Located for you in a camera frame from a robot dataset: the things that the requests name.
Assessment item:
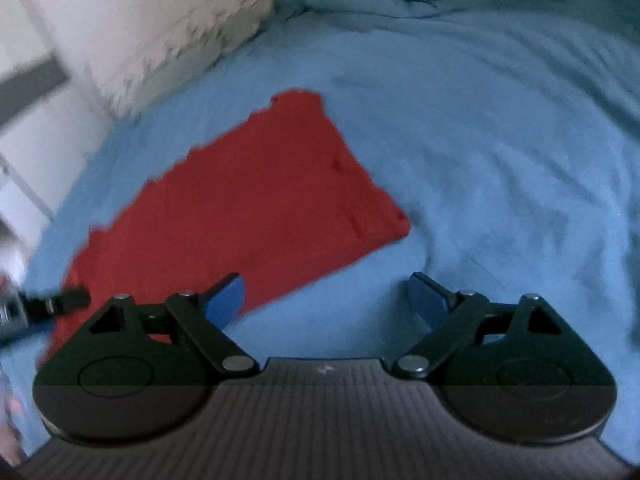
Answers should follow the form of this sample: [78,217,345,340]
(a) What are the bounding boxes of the white wardrobe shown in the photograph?
[0,0,114,252]

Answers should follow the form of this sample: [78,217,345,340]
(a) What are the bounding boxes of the cream padded headboard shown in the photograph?
[32,0,272,115]

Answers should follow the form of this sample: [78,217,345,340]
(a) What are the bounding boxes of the red sweater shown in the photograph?
[41,88,412,361]

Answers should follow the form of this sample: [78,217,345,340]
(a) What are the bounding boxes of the blue bed sheet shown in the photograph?
[26,12,639,462]

